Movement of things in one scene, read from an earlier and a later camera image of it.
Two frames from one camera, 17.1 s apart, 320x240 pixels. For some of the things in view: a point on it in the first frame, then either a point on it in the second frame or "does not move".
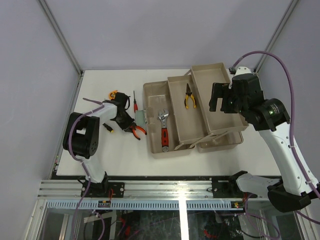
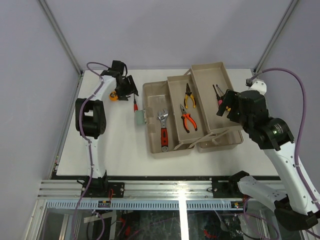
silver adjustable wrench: (164, 131) does not move
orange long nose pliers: (133, 128) -> (186, 115)
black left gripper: (125, 126) -> (129, 89)
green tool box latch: (140, 118) does not move
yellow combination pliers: (189, 93) does not move
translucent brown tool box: (177, 115) does not move
